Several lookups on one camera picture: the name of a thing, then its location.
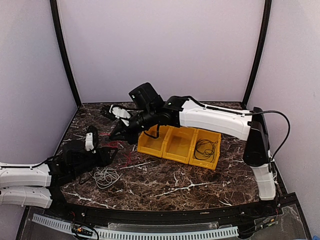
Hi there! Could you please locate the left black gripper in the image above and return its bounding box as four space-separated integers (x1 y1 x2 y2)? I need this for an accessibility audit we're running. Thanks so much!
71 146 118 178

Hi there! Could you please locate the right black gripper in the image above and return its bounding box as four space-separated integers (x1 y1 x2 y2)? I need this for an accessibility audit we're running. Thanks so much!
108 106 156 145

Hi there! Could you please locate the red cable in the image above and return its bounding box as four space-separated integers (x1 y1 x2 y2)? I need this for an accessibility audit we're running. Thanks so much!
98 133 136 167

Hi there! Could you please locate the white cable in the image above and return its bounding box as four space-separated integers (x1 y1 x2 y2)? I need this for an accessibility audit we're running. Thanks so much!
93 166 123 190

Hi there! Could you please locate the black cable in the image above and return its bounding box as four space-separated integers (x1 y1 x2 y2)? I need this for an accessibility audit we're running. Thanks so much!
194 138 220 162

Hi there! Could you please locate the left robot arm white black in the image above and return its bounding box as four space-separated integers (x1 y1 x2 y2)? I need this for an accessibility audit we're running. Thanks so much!
0 140 118 218

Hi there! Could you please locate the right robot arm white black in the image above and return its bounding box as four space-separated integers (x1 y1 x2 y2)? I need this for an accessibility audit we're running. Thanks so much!
102 82 276 217

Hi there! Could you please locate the yellow bin left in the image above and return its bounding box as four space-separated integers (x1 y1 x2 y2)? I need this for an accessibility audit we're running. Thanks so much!
137 125 170 158

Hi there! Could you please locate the yellow bin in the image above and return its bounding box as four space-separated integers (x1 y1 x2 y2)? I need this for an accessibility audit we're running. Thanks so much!
137 125 170 158
162 127 197 165
188 129 222 171

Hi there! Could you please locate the yellow bin middle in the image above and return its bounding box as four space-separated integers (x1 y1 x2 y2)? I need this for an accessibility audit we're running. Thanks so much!
162 127 197 165

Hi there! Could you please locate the yellow bin right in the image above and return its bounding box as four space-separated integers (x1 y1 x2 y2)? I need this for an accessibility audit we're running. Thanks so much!
188 129 222 171

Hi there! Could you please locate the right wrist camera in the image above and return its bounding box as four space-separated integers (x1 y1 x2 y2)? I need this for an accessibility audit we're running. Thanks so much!
100 104 131 121

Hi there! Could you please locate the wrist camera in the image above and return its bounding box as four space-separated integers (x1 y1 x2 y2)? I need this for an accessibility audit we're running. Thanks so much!
100 104 131 121
85 125 99 153

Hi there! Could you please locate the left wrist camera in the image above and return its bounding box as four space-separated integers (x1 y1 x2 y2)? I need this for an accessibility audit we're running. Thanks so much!
85 125 99 153

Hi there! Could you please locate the black front rail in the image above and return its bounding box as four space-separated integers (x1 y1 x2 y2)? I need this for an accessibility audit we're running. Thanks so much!
25 195 287 232

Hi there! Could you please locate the left black frame post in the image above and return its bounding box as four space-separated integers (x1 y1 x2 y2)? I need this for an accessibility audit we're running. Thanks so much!
49 0 82 108

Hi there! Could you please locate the black frame post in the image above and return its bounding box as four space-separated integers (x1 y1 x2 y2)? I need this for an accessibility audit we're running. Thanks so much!
241 0 272 108
49 0 82 108

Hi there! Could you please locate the white slotted cable duct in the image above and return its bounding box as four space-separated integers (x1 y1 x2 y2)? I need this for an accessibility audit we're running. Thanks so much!
32 214 239 240

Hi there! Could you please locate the right black frame post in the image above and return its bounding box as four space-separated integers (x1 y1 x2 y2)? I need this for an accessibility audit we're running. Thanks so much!
241 0 272 108

